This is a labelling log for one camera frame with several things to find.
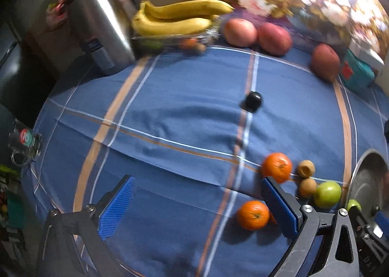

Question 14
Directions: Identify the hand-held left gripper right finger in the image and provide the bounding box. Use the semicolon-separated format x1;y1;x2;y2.
260;176;361;277

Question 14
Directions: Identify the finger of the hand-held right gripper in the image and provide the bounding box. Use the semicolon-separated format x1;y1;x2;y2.
373;208;389;237

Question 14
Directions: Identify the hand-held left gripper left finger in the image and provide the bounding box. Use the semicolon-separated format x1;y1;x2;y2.
36;174;138;277

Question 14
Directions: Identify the orange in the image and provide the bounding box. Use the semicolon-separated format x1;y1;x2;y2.
237;200;270;231
261;152;293;184

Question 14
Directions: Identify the metal bowl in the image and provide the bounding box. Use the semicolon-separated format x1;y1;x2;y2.
346;149;389;223

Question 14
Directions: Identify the blue plaid tablecloth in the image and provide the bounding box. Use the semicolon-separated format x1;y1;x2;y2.
21;44;389;277

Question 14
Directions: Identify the black plum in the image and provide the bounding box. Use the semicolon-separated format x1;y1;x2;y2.
241;91;262;113

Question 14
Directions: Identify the teal box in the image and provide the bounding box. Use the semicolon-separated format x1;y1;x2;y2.
339;49;376;93

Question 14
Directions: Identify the red apple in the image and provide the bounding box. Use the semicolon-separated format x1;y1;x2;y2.
258;23;293;56
310;44;341;82
224;18;258;47

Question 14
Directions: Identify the green fruit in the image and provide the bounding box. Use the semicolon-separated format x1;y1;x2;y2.
138;39;165;51

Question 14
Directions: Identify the white box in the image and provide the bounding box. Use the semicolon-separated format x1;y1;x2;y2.
348;35;385;71

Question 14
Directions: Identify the clear plastic tray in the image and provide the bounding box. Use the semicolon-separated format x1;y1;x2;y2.
131;26;221;53

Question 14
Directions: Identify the small orange fruit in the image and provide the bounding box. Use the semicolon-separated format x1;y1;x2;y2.
180;38;198;50

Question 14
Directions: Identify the stainless steel kettle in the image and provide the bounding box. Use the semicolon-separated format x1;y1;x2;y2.
56;0;140;76

